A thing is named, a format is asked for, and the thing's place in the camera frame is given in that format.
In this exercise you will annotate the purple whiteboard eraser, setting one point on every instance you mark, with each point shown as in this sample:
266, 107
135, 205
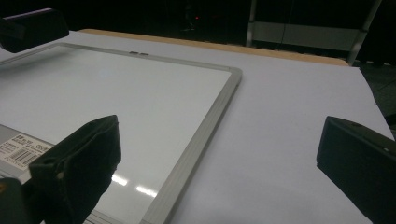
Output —
40, 31

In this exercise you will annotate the silver framed whiteboard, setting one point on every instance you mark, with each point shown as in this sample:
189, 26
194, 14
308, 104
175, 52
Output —
140, 102

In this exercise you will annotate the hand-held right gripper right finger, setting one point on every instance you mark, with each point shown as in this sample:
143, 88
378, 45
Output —
361, 168

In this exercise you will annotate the dark device with red light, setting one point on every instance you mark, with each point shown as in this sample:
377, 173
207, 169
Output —
196, 18

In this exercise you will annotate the white barcode label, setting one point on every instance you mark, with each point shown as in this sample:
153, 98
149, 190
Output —
21, 152

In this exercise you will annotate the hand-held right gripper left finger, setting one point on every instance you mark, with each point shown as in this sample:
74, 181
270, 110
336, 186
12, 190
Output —
77, 168

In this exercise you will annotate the metal stand frame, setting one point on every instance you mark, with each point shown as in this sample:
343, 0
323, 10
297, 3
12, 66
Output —
311, 35

